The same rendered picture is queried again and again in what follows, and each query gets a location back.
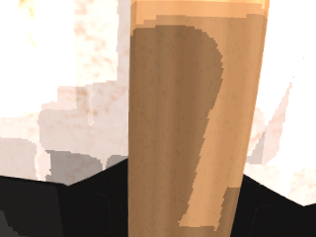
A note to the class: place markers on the light brown wooden board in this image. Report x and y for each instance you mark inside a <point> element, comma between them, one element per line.
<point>194,76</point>

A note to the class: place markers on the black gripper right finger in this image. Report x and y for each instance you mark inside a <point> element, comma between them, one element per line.
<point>261,212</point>

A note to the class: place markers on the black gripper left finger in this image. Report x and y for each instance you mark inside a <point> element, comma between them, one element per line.
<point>93,207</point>

